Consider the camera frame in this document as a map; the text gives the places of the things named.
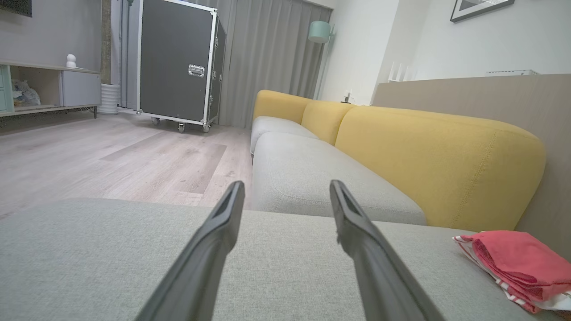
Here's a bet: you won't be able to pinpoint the low wooden media cabinet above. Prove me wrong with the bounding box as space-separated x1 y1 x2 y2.
0 60 103 119

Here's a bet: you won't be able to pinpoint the grey curtain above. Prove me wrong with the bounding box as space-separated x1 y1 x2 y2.
216 0 333 129

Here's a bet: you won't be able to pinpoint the flat white device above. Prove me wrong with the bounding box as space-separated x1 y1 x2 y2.
485 69 539 77

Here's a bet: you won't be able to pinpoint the floor lamp with mint shade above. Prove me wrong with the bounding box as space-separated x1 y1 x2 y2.
307 21 336 101

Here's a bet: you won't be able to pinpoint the black framed wall picture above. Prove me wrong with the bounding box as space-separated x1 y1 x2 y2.
450 0 516 23

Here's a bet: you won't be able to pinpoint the small grey sofa seat cushion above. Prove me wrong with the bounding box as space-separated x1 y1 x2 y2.
250 116 320 156

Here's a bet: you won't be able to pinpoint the pale bundle in cabinet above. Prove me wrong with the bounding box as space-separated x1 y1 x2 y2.
11 79 41 107

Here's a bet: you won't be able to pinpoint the black wall television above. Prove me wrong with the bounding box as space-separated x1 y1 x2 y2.
0 0 33 18

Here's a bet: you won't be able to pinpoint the black flight case silver trim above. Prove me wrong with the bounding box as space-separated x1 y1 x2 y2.
136 0 226 128

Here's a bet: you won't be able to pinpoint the medium yellow sofa backrest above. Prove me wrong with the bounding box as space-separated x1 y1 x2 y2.
301 100 357 146

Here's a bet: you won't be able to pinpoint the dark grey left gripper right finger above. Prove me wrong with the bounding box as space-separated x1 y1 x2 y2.
329 180 447 321

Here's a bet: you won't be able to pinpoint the small yellow sofa backrest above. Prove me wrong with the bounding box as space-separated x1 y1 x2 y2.
253 90 314 125

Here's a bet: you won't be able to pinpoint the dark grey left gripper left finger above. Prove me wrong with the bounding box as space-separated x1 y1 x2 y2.
134 181 246 321

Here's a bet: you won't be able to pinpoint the large grey sofa seat cushion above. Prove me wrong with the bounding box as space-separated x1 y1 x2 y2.
0 198 571 321

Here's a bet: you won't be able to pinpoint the white ribbed cylinder appliance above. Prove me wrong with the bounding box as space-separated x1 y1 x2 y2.
98 83 121 116

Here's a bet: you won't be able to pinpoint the red shorts with white stripe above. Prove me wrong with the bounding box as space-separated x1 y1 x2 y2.
453 235 571 314

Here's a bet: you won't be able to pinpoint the large yellow sofa backrest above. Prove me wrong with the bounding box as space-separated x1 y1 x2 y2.
335 106 547 232

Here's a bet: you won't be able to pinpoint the white router with antennas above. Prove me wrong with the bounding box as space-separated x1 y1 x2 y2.
388 62 418 83

